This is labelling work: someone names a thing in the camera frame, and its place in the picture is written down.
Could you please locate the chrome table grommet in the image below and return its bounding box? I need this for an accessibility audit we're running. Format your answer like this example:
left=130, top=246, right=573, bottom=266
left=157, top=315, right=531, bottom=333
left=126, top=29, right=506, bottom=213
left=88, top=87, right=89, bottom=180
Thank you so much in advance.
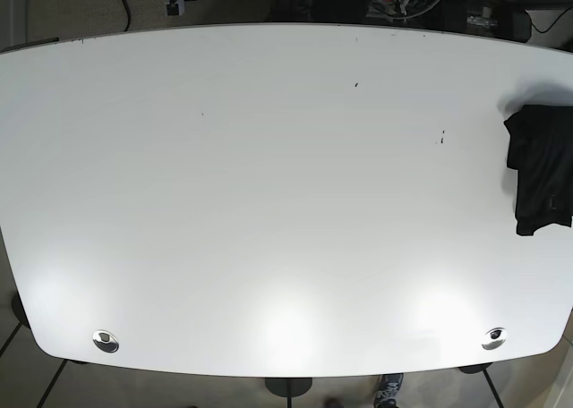
left=482, top=327, right=508, bottom=351
left=92, top=329, right=119, bottom=353

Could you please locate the plain black T-shirt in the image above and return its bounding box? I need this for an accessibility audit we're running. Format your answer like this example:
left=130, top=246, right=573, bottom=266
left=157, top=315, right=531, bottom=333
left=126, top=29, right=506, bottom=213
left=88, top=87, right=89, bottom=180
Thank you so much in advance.
left=504, top=105, right=572, bottom=236

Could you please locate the right chrome table grommet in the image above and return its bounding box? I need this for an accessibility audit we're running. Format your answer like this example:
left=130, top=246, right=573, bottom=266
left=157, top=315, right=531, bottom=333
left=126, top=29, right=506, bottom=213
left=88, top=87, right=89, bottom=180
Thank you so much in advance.
left=482, top=327, right=508, bottom=351

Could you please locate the black table base foot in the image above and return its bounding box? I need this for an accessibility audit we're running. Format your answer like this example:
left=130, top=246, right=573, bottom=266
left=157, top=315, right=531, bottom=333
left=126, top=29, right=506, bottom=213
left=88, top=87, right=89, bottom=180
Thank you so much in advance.
left=264, top=378, right=312, bottom=398

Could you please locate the left chrome table grommet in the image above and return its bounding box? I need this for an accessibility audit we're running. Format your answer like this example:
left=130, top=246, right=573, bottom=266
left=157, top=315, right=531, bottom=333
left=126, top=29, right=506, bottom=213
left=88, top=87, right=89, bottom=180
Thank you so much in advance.
left=92, top=329, right=119, bottom=353

